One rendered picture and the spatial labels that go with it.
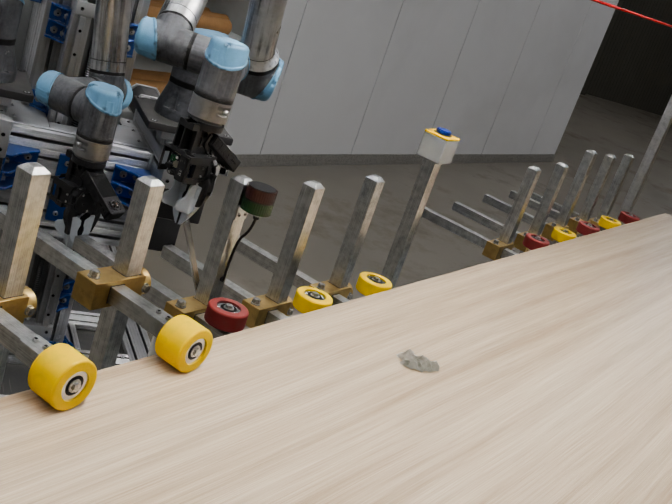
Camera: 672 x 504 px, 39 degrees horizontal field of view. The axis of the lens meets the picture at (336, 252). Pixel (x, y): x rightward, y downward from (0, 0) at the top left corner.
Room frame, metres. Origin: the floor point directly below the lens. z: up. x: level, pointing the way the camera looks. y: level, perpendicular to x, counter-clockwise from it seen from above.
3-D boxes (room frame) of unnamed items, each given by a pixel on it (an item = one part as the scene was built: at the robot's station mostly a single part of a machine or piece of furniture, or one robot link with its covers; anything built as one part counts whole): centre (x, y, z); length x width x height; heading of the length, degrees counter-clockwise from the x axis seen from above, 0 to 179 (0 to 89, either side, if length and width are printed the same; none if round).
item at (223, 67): (1.74, 0.31, 1.32); 0.09 x 0.08 x 0.11; 4
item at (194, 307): (1.72, 0.22, 0.84); 0.14 x 0.06 x 0.05; 151
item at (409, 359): (1.72, -0.22, 0.91); 0.09 x 0.07 x 0.02; 95
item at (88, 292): (1.50, 0.34, 0.94); 0.14 x 0.06 x 0.05; 151
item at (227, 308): (1.67, 0.16, 0.85); 0.08 x 0.08 x 0.11
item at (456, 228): (3.06, -0.42, 0.81); 0.44 x 0.03 x 0.04; 61
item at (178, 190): (1.73, 0.33, 1.05); 0.06 x 0.03 x 0.09; 150
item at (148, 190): (1.52, 0.33, 0.91); 0.04 x 0.04 x 0.48; 61
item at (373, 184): (2.18, -0.03, 0.88); 0.04 x 0.04 x 0.48; 61
